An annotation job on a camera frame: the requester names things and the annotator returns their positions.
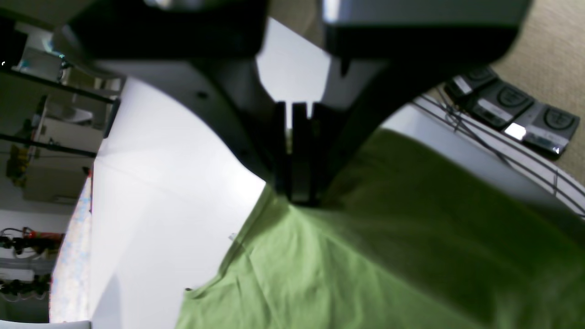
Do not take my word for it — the green T-shirt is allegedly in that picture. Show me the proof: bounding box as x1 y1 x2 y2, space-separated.
175 130 585 329

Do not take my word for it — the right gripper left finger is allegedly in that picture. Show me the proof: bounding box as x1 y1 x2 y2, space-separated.
54 0 291 196

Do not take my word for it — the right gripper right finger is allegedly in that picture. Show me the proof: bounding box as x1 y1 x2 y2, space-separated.
292 0 531 205

